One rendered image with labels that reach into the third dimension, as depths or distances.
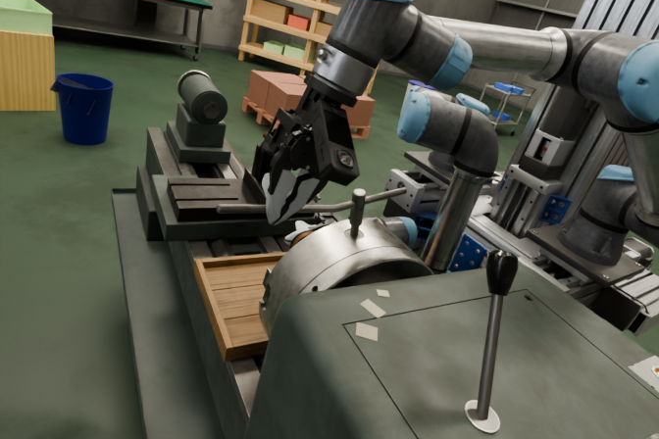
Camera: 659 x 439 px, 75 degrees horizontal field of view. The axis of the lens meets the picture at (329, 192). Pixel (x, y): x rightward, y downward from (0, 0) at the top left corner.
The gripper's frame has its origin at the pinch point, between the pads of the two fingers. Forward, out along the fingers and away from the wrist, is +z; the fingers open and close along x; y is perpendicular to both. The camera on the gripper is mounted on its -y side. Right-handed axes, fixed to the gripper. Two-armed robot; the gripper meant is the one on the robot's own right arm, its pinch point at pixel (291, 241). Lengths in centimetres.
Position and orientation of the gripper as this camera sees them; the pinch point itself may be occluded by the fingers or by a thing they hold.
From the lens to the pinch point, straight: 96.1
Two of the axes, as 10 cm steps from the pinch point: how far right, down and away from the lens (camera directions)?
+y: -4.3, -4.8, 7.6
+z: -8.7, -0.1, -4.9
